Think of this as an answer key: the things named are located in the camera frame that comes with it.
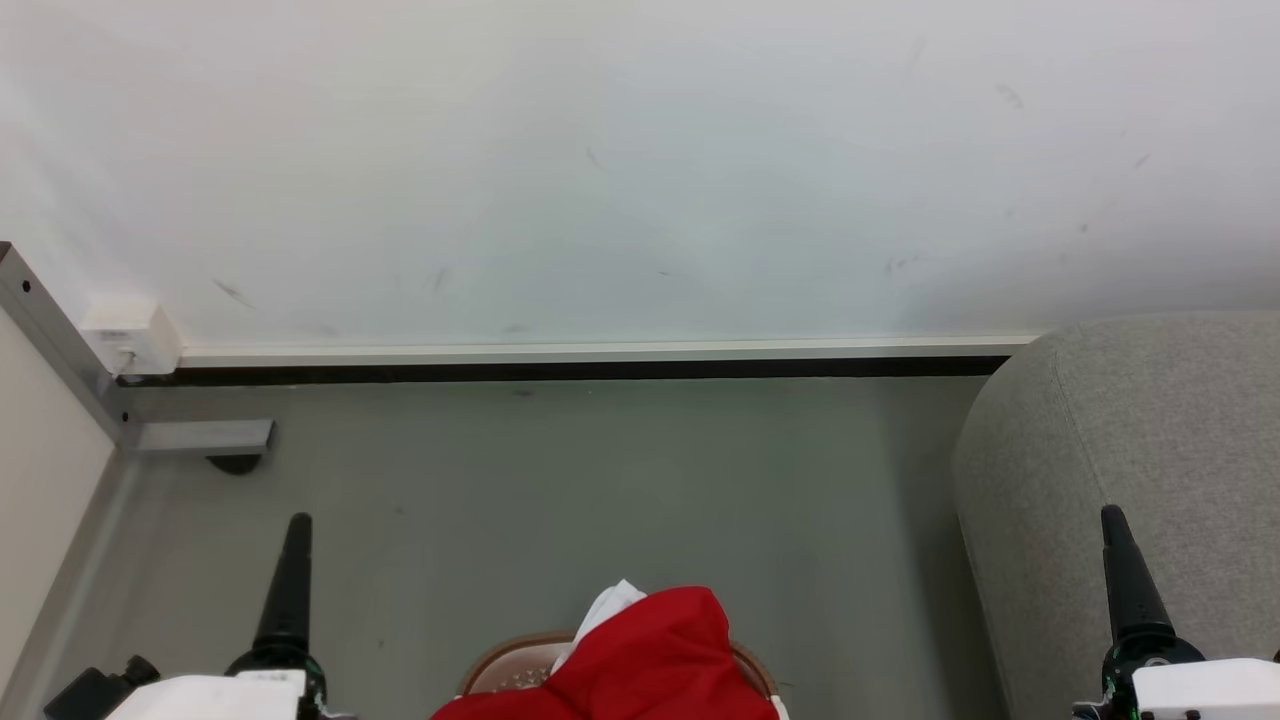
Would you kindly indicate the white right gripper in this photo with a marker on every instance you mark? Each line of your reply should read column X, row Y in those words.
column 1200, row 690

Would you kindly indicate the grey fabric sofa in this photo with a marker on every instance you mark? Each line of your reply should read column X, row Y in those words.
column 1150, row 450

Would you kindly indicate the grey metal frame profile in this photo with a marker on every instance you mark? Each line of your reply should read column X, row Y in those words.
column 55, row 335

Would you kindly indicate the black round frame foot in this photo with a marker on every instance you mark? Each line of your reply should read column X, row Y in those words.
column 235, row 463

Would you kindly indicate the red and white garment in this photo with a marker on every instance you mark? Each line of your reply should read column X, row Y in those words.
column 650, row 665

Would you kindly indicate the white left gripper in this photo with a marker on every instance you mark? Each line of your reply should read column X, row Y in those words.
column 215, row 697

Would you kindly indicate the round beige laundry basket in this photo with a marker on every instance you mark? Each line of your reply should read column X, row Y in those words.
column 500, row 676

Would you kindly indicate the white plastic junction box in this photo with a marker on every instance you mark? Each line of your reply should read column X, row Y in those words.
column 130, row 335

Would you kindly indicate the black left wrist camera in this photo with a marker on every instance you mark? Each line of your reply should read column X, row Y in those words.
column 95, row 690

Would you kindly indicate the white wall trim rail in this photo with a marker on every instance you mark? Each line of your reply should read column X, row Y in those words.
column 600, row 352

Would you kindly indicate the beige partition panel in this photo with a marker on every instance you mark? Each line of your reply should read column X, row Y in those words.
column 45, row 480

